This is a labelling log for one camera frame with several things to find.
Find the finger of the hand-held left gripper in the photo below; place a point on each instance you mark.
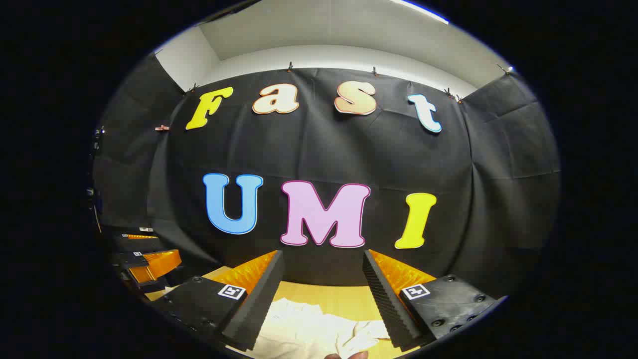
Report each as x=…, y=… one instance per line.
x=134, y=242
x=154, y=264

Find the black backdrop cloth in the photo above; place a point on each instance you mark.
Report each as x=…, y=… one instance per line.
x=319, y=149

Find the cream white sweatshirt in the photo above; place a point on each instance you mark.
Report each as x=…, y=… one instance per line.
x=309, y=329

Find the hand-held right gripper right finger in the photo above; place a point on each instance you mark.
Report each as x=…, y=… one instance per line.
x=386, y=304

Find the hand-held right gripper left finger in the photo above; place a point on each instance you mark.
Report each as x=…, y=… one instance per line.
x=259, y=309

